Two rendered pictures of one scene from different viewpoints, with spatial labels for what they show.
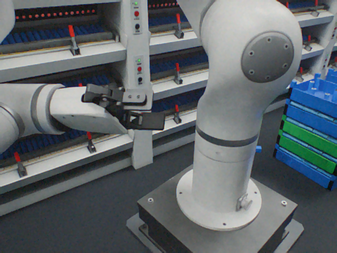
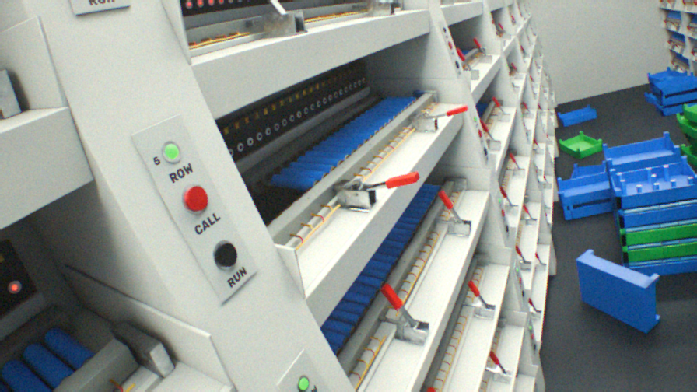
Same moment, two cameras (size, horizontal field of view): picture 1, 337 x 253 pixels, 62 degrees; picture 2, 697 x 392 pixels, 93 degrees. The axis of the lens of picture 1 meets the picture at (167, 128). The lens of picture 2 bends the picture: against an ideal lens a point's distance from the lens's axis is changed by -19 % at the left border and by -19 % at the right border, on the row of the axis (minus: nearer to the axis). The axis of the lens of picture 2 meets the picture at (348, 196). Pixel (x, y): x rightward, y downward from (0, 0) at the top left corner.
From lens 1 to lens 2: 85 cm
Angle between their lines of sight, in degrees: 23
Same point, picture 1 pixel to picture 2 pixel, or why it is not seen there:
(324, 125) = (671, 214)
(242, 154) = not seen: outside the picture
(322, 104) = (660, 195)
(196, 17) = not seen: outside the picture
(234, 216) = not seen: outside the picture
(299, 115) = (641, 218)
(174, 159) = (559, 362)
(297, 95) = (630, 201)
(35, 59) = (471, 361)
